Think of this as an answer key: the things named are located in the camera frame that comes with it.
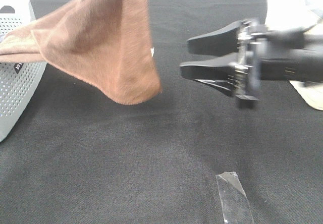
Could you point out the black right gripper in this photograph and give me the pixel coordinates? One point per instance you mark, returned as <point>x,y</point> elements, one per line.
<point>220,73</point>

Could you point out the brown microfibre towel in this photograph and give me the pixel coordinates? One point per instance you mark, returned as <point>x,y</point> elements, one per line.
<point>105,43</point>

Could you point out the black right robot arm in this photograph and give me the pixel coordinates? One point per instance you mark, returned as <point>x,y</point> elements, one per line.
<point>289,55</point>

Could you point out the white towel label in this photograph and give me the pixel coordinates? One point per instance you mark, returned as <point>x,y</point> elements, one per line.
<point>152,51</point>

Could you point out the white woven storage bin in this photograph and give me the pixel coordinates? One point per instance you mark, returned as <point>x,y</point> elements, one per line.
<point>287,14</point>

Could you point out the clear tape strip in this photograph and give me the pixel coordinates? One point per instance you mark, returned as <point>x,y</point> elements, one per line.
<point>234,202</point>

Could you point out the black table cloth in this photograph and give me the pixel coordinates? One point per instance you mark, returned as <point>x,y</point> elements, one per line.
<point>75,156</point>

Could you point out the grey perforated laundry basket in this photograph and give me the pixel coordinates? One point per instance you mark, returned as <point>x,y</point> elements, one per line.
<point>18,80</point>

